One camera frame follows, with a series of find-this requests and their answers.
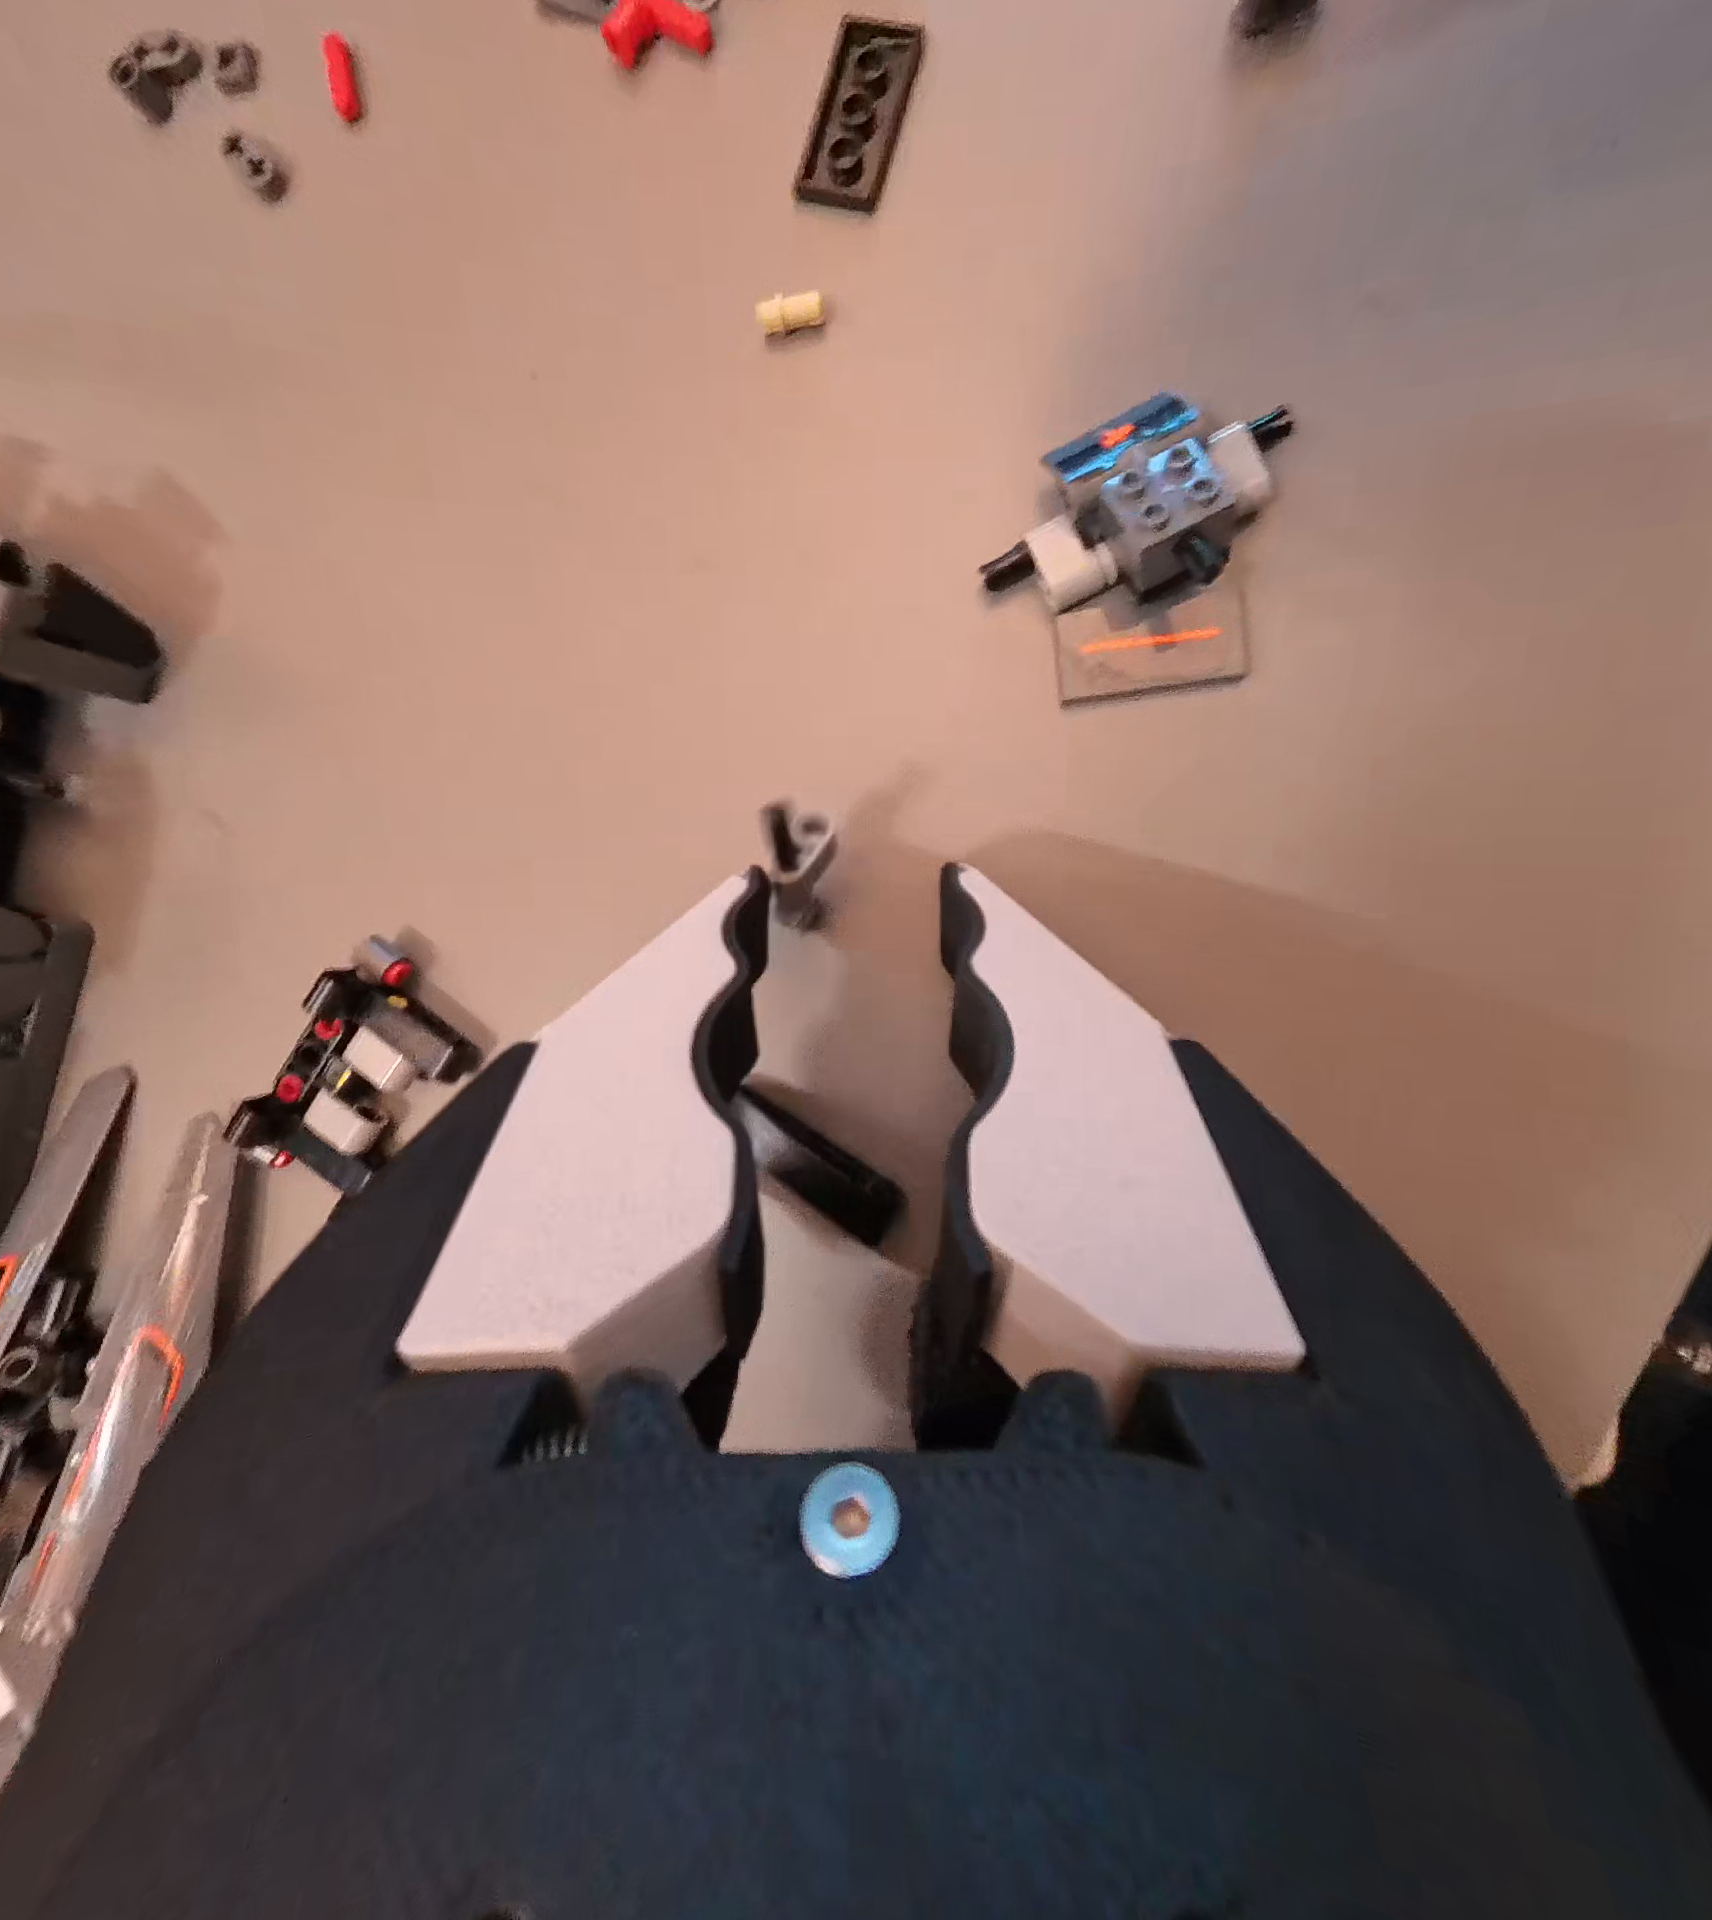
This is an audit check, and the red lego angle connector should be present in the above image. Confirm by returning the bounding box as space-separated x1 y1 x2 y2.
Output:
598 0 719 72

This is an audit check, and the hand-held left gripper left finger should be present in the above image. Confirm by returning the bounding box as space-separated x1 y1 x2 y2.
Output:
394 862 778 1452

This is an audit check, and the black white lego frame subassembly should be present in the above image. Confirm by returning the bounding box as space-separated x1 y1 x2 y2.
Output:
222 930 486 1194

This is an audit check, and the grey blue lego block subassembly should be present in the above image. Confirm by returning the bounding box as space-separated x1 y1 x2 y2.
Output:
978 392 1297 610

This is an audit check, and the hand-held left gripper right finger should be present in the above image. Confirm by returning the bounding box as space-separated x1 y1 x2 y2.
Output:
911 858 1312 1452

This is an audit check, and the dark lego plate with holes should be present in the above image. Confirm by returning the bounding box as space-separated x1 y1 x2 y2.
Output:
792 15 928 217

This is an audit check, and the clear orange-striped lego panel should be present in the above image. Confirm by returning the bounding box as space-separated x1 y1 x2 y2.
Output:
1055 577 1253 709

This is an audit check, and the black curved lego beam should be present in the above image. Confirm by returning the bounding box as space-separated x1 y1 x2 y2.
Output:
733 1082 909 1250

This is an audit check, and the black axle white connector subassembly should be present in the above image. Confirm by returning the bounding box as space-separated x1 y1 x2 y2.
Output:
763 802 845 937

